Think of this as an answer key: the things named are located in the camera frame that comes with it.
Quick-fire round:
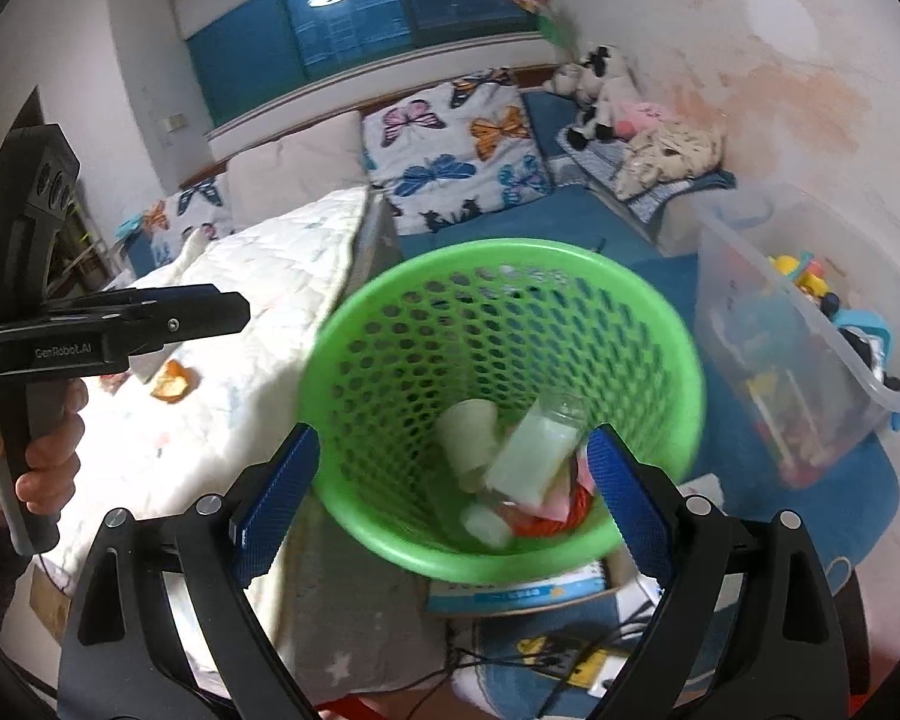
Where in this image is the large butterfly print pillow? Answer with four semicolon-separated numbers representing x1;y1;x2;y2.
360;69;556;237

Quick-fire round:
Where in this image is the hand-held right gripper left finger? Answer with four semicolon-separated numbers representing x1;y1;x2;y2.
58;424;322;720

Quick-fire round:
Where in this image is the blue sofa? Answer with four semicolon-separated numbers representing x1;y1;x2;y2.
390;86;736;271

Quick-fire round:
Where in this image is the white quilted blanket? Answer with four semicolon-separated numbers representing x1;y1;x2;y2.
41;186;372;578

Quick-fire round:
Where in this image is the brown cardboard box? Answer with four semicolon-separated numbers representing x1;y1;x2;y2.
30;566;72;623

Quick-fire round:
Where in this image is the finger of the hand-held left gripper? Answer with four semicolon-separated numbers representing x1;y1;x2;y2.
124;291;252;361
41;283;222;316

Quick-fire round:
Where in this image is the black and white cow plush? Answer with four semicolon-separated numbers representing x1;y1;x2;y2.
544;45;638;151

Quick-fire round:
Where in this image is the white paper cup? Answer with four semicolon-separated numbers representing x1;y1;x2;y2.
435;399;500;492

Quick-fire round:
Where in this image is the beige pillow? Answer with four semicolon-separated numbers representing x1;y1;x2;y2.
225;111;372;222

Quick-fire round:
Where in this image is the clear plastic bottle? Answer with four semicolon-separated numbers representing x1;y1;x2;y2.
484;394;587;503

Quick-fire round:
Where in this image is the pink plush toy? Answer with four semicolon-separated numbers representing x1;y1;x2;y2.
619;101;683;140

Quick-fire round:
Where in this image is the metal shelf rack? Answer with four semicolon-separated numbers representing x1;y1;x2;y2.
45;187;113;293

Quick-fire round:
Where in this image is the clear plastic storage box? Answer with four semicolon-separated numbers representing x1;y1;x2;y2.
694;184;900;488

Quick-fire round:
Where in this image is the pile of colourful toys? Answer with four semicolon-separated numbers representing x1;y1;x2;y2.
720;255;900;481

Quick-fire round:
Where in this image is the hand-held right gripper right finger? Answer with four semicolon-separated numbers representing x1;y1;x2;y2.
585;424;850;720

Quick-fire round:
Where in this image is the blue rug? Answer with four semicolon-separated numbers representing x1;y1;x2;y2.
420;420;893;720

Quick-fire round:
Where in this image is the blue checked blanket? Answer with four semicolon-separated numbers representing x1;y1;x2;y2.
555;127;736;222

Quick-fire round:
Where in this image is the orange peel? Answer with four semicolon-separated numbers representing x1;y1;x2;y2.
152;360;194;402

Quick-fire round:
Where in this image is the small butterfly print pillow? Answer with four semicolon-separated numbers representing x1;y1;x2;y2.
124;174;235;260

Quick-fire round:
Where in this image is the beige spotted plush toy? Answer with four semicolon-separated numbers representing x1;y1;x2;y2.
615;124;725;200

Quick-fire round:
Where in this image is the yellow and black packet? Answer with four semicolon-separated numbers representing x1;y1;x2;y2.
517;634;616;691

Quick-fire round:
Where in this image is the green plastic mesh basket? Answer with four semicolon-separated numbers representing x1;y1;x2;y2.
298;238;706;582

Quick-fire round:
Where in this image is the window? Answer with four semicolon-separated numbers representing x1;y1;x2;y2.
166;0;530;125

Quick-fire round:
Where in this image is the red foam fruit net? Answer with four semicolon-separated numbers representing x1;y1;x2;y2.
510;484;597;537

